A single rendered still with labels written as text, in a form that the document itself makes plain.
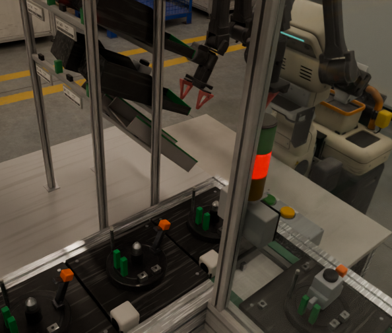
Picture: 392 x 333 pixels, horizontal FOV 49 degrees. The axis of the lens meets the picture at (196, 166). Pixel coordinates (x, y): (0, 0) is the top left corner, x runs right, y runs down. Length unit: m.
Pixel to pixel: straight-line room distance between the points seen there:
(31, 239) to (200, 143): 0.74
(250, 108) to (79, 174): 0.94
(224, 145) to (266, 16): 1.12
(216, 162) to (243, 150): 0.88
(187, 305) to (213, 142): 0.86
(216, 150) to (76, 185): 0.54
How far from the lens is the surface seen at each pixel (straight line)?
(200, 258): 1.04
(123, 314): 0.94
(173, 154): 1.23
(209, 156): 1.61
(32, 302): 0.92
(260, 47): 0.63
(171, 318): 0.97
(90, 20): 0.91
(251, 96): 0.66
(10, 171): 1.58
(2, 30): 5.08
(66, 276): 0.91
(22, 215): 1.39
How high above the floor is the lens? 1.75
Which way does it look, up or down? 35 degrees down
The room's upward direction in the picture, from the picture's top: 5 degrees clockwise
